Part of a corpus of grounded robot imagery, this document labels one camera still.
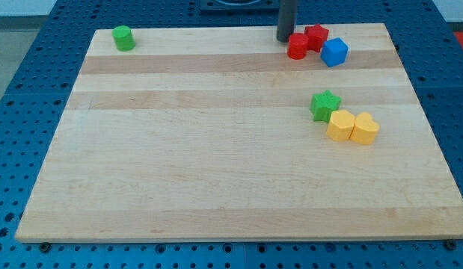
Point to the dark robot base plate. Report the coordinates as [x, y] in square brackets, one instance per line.
[238, 5]

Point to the red cylinder block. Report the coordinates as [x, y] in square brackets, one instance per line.
[297, 46]

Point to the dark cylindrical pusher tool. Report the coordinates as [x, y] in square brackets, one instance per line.
[286, 19]

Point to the red star block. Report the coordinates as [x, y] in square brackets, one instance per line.
[317, 35]

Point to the yellow hexagon block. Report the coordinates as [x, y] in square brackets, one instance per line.
[340, 125]

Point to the blue cube block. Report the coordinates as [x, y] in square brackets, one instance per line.
[334, 52]

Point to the wooden board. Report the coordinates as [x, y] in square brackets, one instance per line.
[206, 134]

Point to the yellow heart block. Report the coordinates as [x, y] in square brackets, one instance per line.
[365, 129]

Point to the green cylinder block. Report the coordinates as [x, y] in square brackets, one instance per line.
[123, 38]

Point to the green star block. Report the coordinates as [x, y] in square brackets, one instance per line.
[323, 104]

